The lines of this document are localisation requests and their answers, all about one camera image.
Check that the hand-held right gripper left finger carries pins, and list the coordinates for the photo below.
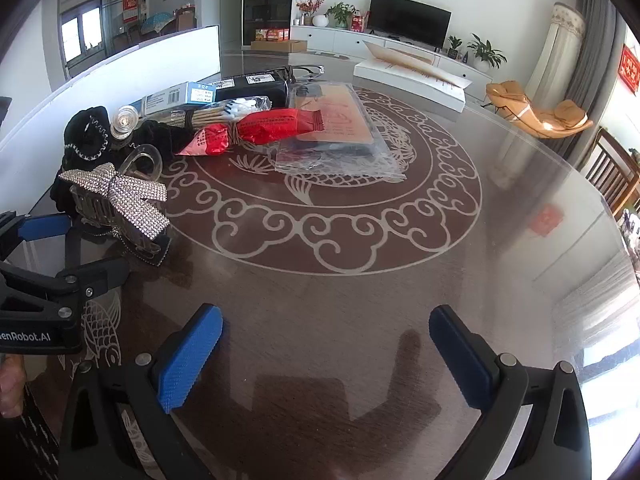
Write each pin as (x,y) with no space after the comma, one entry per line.
(190,360)

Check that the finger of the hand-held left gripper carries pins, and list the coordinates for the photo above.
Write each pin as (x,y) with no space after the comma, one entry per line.
(45,226)
(97,275)

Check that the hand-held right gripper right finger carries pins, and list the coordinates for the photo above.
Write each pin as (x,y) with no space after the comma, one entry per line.
(460,360)

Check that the rhinestone bow hair clip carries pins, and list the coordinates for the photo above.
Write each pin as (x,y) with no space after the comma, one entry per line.
(125,195)

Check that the white storage box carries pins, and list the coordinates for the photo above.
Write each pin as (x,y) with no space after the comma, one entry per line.
(100,75)

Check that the black printed box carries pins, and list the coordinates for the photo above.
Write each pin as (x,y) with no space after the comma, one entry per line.
(250,87)

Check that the bagged wooden phone case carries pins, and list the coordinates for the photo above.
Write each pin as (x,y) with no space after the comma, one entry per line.
(340,120)

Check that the person's left hand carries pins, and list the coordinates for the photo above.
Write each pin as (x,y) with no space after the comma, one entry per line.
(10,385)

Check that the black rhinestone scrunchie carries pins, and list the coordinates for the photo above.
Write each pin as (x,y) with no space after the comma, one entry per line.
(82,135)

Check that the black patterned clothing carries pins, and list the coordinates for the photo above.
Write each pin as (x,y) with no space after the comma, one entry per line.
(30,440)

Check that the clear hair claw clip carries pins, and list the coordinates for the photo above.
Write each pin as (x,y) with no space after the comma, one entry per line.
(142,160)

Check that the clear round plastic cap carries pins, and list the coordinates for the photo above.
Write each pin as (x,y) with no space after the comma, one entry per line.
(124,121)

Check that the black velvet hair band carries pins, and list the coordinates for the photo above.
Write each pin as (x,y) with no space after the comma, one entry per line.
(155,136)

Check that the small red snack packet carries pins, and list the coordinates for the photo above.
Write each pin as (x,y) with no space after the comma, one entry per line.
(210,141)

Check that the blue and white box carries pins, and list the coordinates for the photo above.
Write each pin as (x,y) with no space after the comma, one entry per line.
(175,95)

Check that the window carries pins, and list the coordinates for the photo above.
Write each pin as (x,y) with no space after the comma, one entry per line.
(80,35)

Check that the bundle of wooden picks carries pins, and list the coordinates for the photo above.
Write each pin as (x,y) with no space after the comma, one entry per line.
(215,112)

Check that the blue cloth dining table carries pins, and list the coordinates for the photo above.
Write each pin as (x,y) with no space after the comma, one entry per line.
(156,22)

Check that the red door poster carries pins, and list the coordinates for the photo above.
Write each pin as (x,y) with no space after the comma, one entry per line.
(130,9)

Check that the large red snack packet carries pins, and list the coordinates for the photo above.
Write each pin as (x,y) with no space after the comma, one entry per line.
(280,125)

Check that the wooden chair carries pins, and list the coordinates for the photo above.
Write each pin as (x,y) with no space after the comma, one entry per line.
(607,170)

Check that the orange rocking chair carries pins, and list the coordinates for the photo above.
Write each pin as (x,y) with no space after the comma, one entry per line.
(535,115)

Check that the white box lid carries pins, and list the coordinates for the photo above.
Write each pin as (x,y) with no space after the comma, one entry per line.
(405,87)

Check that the black eyeglasses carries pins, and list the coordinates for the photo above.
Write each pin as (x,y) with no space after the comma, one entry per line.
(305,72)

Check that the cardboard box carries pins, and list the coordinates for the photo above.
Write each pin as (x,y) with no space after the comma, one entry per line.
(277,46)

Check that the orange snack boxes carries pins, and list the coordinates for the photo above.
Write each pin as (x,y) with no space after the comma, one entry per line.
(272,34)

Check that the large leafy potted plant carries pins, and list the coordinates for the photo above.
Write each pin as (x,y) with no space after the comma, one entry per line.
(485,52)

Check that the small potted plant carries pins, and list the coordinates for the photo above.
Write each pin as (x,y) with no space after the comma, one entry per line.
(454,44)

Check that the dark glass cabinet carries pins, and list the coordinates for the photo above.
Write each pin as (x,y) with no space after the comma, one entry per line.
(267,0)

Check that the covered standing air conditioner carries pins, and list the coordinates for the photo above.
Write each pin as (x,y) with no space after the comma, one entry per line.
(555,55)

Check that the grey curtain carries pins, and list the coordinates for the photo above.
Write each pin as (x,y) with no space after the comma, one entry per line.
(592,60)

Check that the white round vase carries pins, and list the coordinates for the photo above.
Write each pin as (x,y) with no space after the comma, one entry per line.
(320,21)

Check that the white television cabinet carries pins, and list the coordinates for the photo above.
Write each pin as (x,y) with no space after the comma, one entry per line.
(340,40)

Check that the red flower arrangement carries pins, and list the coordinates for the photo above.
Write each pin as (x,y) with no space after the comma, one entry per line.
(306,7)

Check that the black television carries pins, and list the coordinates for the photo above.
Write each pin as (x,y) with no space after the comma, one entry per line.
(407,17)

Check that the red gift box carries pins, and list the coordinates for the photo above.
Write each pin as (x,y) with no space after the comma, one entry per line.
(358,21)

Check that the bushy green potted plant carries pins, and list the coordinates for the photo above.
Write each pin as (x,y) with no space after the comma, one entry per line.
(341,12)

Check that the red wall hanging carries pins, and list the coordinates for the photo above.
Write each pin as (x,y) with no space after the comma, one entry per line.
(629,67)

